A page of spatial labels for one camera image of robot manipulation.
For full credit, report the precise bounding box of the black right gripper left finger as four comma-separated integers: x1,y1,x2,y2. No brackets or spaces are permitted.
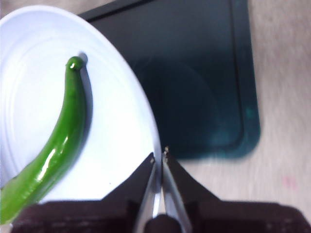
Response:
11,152,156,233

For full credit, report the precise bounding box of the long green pepper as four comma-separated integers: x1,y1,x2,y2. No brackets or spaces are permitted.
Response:
0,56,89,225

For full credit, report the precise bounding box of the light blue round plate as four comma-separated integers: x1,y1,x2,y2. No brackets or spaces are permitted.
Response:
0,4,163,204

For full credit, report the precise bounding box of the dark rectangular tray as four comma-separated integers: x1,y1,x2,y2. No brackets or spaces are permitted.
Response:
79,0,261,162

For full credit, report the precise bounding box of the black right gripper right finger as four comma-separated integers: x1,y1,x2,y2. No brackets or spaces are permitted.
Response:
162,146,311,233

